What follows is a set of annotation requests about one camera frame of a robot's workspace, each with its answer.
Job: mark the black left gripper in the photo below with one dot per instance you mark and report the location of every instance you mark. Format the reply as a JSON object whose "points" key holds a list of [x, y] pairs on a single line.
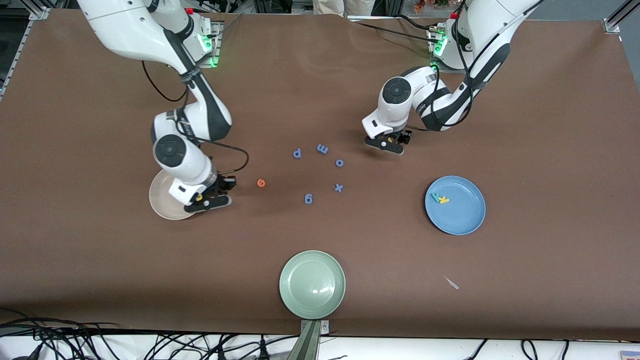
{"points": [[404, 137]]}

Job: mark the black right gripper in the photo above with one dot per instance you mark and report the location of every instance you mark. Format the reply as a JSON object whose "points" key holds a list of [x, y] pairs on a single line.
{"points": [[225, 183]]}

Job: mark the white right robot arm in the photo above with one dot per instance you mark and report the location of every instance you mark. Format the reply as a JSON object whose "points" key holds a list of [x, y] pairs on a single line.
{"points": [[192, 167]]}

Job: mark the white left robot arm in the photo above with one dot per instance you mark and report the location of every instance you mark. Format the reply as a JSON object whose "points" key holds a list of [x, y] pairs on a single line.
{"points": [[385, 117]]}

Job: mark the beige plate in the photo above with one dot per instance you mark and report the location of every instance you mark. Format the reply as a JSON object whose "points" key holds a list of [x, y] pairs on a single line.
{"points": [[160, 197]]}

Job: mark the blue letter x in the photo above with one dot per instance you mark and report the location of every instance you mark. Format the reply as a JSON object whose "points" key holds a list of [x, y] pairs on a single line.
{"points": [[338, 188]]}

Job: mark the blue letter m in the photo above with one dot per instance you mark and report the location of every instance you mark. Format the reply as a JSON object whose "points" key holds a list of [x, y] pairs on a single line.
{"points": [[323, 149]]}

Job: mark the blue plate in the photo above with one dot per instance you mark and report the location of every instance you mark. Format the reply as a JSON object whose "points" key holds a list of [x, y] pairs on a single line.
{"points": [[460, 215]]}

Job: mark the green plate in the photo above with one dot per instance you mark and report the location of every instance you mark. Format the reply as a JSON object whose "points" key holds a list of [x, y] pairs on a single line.
{"points": [[312, 284]]}

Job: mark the orange red decoration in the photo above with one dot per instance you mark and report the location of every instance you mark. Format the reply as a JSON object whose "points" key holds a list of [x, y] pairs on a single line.
{"points": [[430, 5]]}

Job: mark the white tape scrap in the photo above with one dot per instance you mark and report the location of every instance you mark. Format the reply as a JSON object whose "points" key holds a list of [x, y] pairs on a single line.
{"points": [[452, 284]]}

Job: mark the person beige trousers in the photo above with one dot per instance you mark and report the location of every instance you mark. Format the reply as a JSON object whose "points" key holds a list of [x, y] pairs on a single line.
{"points": [[325, 6]]}

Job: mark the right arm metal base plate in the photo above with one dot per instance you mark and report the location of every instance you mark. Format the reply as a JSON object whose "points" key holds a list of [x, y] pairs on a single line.
{"points": [[216, 50]]}

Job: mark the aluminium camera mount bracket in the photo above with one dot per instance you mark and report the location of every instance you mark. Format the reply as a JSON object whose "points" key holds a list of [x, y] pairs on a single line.
{"points": [[307, 345]]}

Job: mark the aluminium frame profile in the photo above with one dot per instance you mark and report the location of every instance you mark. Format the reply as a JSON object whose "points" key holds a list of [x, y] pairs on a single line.
{"points": [[612, 22], [37, 11]]}

